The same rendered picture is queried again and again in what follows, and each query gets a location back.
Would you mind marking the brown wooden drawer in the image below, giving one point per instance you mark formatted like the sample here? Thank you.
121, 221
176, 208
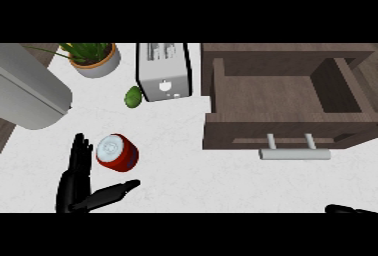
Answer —
281, 110

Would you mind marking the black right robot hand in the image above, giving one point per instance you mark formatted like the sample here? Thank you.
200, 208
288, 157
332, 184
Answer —
341, 209

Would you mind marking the red can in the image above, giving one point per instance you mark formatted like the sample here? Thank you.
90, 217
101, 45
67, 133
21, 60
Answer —
118, 152

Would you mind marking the potted green plant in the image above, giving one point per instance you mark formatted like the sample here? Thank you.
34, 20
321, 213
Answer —
93, 58

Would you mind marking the brown wooden cabinet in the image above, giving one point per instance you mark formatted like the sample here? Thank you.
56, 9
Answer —
296, 55

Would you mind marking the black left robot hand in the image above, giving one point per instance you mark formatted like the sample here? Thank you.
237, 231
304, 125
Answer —
74, 186

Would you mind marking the large grey rounded appliance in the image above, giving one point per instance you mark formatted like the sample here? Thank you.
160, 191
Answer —
30, 90

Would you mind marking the silver toaster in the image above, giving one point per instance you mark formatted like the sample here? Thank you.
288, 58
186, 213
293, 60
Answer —
163, 71

